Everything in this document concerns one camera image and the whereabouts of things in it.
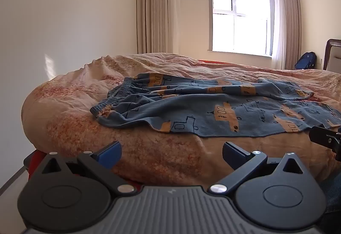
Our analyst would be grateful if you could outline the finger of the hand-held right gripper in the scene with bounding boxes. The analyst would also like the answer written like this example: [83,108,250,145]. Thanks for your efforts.
[309,125,341,162]

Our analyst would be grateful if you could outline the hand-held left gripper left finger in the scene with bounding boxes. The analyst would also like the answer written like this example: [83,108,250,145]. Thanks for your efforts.
[37,141,137,196]

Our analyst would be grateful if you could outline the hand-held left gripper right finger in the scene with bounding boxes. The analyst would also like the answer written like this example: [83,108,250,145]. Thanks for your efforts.
[209,142,307,196]

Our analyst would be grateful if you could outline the blue printed pants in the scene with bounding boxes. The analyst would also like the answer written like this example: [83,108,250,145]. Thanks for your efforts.
[90,73,341,139]

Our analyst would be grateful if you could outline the bed with orange quilt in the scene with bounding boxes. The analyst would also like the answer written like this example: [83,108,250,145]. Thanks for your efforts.
[21,53,341,188]

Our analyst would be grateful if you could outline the person's leg in jeans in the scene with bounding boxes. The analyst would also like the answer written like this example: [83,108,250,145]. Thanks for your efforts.
[318,177,341,227]

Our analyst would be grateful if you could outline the blue backpack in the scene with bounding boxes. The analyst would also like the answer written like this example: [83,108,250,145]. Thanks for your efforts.
[294,51,317,70]

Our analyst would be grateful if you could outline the brown padded headboard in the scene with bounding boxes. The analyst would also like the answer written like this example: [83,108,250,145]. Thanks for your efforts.
[323,39,341,74]

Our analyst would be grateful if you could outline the beige curtain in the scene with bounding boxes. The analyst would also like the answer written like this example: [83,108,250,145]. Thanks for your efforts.
[272,0,302,71]
[136,0,181,55]

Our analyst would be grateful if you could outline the grey framed window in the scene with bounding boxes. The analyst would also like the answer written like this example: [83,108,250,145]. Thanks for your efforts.
[208,0,275,57]

